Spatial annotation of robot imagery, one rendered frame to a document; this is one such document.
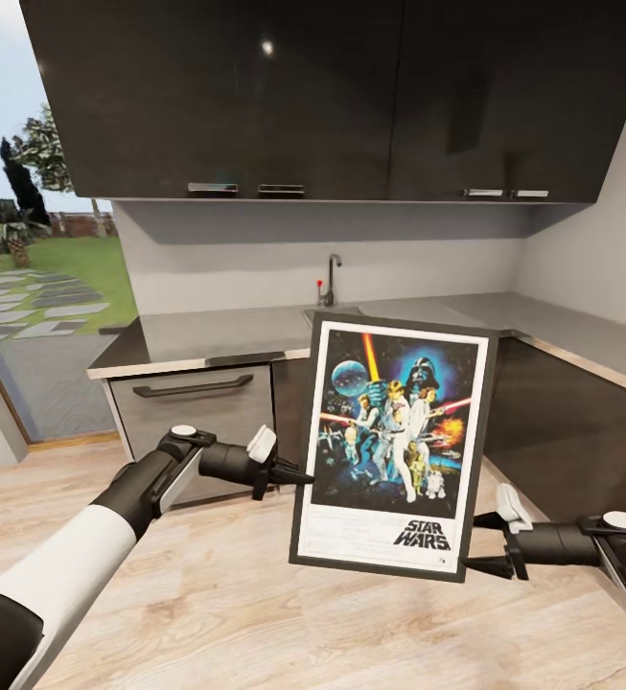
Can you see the poster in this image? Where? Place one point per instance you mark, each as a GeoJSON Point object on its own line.
{"type": "Point", "coordinates": [393, 433]}

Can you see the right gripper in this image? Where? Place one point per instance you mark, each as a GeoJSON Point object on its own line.
{"type": "Point", "coordinates": [541, 545]}

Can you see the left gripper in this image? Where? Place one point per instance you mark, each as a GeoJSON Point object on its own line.
{"type": "Point", "coordinates": [239, 467]}

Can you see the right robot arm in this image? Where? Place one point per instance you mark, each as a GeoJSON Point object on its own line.
{"type": "Point", "coordinates": [533, 542]}

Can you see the dishwasher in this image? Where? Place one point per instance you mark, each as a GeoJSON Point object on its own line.
{"type": "Point", "coordinates": [232, 401]}

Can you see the drop in sink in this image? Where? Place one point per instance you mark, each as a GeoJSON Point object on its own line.
{"type": "Point", "coordinates": [422, 311]}

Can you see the fixed window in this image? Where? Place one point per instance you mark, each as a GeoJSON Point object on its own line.
{"type": "Point", "coordinates": [65, 292]}

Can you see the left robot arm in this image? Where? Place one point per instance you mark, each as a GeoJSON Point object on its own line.
{"type": "Point", "coordinates": [44, 598]}

